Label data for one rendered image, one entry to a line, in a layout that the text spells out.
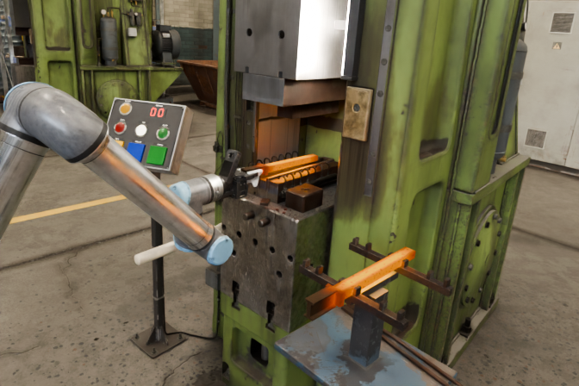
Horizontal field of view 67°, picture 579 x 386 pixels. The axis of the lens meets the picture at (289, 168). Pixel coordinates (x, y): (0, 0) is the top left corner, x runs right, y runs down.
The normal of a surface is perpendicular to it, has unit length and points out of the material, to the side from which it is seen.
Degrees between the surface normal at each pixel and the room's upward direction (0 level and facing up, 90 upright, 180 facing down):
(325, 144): 90
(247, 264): 90
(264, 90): 90
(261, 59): 90
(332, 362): 0
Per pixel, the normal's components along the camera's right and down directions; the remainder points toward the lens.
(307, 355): 0.07, -0.95
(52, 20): 0.61, 0.26
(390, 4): -0.65, 0.18
